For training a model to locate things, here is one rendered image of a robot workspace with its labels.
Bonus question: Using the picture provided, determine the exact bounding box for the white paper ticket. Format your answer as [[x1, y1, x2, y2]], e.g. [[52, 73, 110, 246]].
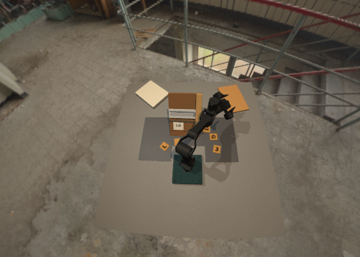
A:
[[173, 122, 183, 130]]

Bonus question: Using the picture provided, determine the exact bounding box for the beige flat square board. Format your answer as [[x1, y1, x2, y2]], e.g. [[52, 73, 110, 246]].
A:
[[135, 81, 168, 109]]

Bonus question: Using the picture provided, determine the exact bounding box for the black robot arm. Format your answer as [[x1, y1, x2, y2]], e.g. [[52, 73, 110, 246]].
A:
[[175, 97, 231, 172]]

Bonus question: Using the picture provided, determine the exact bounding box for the orange flat square slab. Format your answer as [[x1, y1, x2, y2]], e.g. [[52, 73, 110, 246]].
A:
[[218, 84, 249, 113]]

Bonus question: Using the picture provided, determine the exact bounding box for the brown a-frame board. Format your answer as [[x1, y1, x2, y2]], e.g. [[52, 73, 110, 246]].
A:
[[168, 92, 203, 136]]

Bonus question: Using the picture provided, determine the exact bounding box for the tan letter tile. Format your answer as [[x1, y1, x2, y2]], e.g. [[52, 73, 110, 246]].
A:
[[213, 145, 221, 154], [160, 142, 169, 151]]

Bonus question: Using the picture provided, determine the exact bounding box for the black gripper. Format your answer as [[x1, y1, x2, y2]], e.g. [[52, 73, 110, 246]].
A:
[[213, 91, 235, 120]]

